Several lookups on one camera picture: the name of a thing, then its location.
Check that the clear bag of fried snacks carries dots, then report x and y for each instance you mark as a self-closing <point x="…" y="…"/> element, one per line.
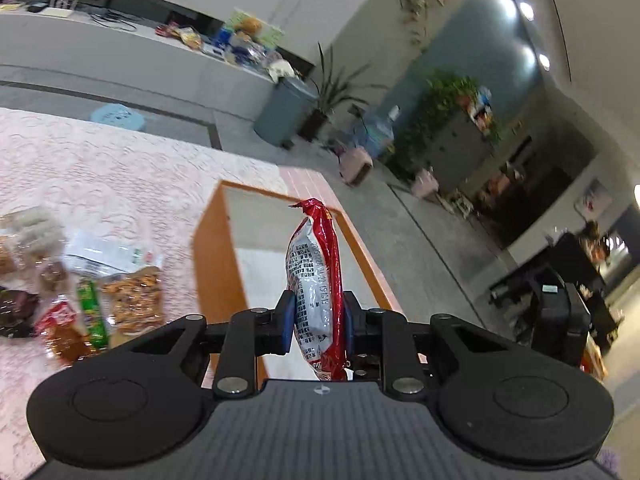
<point x="107" y="252"/>

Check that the grey cabinet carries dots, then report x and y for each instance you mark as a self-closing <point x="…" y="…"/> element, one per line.
<point x="462" y="150"/>

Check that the blue water jug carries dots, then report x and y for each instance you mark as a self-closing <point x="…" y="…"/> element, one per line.
<point x="375" y="132"/>

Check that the large leafy green plant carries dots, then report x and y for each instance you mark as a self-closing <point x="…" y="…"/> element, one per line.
<point x="440" y="105"/>

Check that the grey trash bin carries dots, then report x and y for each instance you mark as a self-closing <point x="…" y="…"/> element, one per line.
<point x="282" y="110"/>

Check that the wall poster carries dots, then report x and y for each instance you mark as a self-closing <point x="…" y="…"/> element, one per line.
<point x="594" y="199"/>

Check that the round ceiling light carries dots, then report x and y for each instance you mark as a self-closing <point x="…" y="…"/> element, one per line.
<point x="544" y="62"/>
<point x="526" y="11"/>

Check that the small black box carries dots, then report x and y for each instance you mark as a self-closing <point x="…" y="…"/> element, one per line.
<point x="35" y="8"/>

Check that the packet of brown cookies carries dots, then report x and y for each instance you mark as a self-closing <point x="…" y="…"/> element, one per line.
<point x="12" y="260"/>

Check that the light blue plastic stool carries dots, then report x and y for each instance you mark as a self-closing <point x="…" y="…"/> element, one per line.
<point x="117" y="115"/>

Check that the clear packet of pale pastries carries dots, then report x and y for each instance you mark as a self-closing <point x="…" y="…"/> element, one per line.
<point x="27" y="225"/>

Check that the green teddy bear picture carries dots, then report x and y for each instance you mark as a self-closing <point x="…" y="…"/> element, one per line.
<point x="252" y="27"/>

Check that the clear packet of fried snacks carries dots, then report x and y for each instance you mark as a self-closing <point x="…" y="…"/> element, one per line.
<point x="132" y="300"/>

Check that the red-label packet of brown snacks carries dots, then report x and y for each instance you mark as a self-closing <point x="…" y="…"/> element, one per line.
<point x="62" y="332"/>

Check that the pink lace tablecloth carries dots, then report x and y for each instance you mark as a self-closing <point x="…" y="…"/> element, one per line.
<point x="100" y="170"/>

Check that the white box with orange rim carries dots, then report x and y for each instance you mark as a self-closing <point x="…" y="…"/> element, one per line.
<point x="260" y="230"/>

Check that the pile of blue packages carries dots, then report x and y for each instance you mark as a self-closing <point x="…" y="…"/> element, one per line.
<point x="240" y="50"/>

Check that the yellow papers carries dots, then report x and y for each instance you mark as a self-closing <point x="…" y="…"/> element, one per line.
<point x="10" y="8"/>

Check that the long-leaf potted plant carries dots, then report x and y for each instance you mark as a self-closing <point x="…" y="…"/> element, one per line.
<point x="315" y="124"/>

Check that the red and white snack packet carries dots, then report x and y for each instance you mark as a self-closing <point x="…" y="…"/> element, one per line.
<point x="312" y="280"/>

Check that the pile of snack packets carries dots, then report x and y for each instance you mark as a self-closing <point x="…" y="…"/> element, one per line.
<point x="182" y="36"/>

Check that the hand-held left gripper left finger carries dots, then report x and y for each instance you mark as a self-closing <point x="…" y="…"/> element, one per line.
<point x="286" y="321"/>

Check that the dark snack packet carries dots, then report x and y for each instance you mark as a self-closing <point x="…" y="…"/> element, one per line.
<point x="15" y="310"/>

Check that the white router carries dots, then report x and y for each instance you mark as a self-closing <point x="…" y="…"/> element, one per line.
<point x="60" y="10"/>

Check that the small brown snack packet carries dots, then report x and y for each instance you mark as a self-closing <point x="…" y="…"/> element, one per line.
<point x="52" y="276"/>

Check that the green snack packet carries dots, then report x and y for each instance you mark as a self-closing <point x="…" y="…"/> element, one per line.
<point x="92" y="315"/>

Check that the grey stone media bench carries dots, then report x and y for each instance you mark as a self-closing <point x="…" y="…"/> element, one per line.
<point x="100" y="45"/>

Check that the black chair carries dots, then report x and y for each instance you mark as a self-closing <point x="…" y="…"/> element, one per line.
<point x="555" y="315"/>

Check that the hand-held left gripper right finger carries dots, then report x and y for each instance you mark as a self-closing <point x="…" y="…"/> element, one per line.
<point x="349" y="327"/>

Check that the hanging vine plant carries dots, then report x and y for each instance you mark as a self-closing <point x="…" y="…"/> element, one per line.
<point x="412" y="7"/>

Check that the white plush item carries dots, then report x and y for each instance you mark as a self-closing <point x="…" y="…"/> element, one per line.
<point x="280" y="70"/>

